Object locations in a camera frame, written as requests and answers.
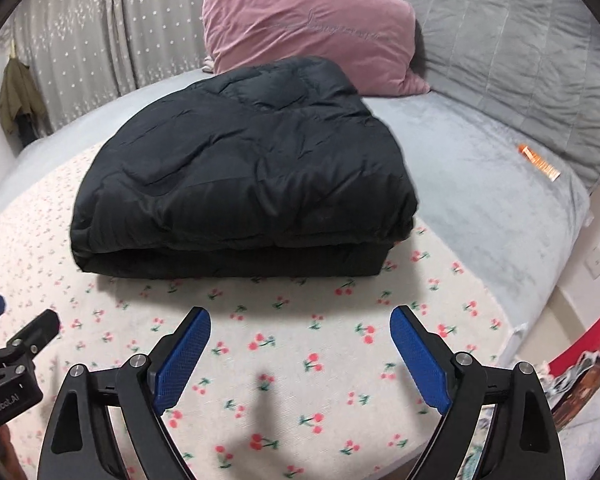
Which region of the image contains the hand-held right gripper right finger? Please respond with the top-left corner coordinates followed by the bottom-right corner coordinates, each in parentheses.
top-left (389, 305), bottom-right (567, 480)

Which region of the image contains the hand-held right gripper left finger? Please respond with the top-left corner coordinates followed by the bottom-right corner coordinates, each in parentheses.
top-left (37, 306), bottom-right (212, 480)

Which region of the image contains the black puffer jacket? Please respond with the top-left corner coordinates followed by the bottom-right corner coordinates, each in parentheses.
top-left (70, 56), bottom-right (421, 279)

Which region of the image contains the white cherry print sheet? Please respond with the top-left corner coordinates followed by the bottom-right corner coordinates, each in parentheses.
top-left (0, 140), bottom-right (520, 480)

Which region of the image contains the grey plush bed cover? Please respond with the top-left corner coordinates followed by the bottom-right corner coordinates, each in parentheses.
top-left (0, 67), bottom-right (595, 367)

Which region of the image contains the torn brown printed package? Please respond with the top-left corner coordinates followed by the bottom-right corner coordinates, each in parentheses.
top-left (547, 351), bottom-right (600, 427)

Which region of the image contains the red plastic object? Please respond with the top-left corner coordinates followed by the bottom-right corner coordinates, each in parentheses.
top-left (550, 304), bottom-right (600, 376)

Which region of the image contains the olive green hanging jacket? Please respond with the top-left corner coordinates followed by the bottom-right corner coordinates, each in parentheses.
top-left (0, 57), bottom-right (52, 144)

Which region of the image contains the orange tube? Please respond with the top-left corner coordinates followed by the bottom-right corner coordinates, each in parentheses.
top-left (517, 143), bottom-right (562, 181)

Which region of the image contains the grey star print curtain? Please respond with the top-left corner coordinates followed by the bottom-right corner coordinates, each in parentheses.
top-left (10, 0), bottom-right (261, 133)

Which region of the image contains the grey quilted blanket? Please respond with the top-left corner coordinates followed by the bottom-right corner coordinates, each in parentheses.
top-left (300, 0), bottom-right (600, 196)

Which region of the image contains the pink velvet pillow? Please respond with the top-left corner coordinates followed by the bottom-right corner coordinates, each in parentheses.
top-left (201, 0), bottom-right (431, 98)

